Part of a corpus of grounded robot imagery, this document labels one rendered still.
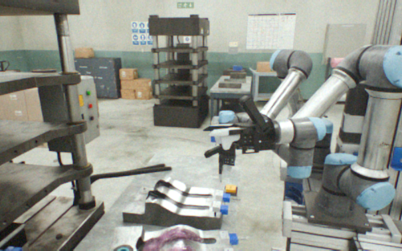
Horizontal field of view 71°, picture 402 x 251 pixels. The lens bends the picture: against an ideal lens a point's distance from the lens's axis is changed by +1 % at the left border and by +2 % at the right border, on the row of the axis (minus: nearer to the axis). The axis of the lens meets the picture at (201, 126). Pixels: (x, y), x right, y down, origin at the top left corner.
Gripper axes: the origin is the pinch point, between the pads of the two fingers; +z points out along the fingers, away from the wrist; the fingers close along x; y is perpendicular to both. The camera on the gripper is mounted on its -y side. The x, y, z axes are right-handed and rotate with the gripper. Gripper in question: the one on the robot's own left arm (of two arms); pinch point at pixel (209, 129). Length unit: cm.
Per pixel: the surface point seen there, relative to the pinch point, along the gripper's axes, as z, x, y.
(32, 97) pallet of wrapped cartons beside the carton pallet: 185, 404, 11
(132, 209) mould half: 27, 62, 51
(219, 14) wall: -187, 659, -168
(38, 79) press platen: 64, 63, -16
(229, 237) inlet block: -15, 31, 55
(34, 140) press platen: 66, 56, 10
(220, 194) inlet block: -18, 57, 47
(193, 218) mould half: -2, 47, 53
